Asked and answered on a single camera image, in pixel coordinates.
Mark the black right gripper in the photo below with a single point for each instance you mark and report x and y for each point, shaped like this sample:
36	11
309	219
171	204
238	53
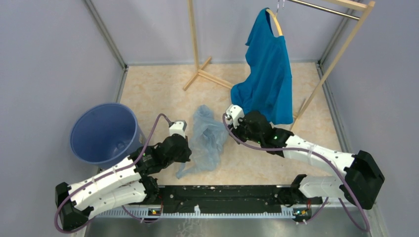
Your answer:
236	131

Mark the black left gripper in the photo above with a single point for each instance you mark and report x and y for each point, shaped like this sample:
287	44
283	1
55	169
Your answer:
185	157

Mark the light blue plastic trash bag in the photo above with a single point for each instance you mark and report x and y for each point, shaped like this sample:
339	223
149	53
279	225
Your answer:
206	144

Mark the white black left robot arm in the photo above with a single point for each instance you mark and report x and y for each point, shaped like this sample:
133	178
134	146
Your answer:
127	182

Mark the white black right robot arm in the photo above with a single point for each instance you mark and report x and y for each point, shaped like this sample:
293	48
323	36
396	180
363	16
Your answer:
354	177

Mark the blue plastic trash bin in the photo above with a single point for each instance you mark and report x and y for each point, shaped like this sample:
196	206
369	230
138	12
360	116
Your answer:
106	134

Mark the blue t-shirt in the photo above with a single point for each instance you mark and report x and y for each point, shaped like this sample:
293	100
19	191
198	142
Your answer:
268	88

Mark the wooden clothes hanger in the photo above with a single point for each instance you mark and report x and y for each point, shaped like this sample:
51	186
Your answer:
274	14

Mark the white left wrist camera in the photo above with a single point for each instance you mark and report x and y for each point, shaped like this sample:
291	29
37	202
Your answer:
178	127

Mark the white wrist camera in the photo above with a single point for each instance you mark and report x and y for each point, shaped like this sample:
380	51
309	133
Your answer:
178	127
233	114

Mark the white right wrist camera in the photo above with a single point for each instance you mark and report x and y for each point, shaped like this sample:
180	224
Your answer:
233	114

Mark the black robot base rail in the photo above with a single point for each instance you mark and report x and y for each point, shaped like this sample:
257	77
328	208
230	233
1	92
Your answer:
233	199

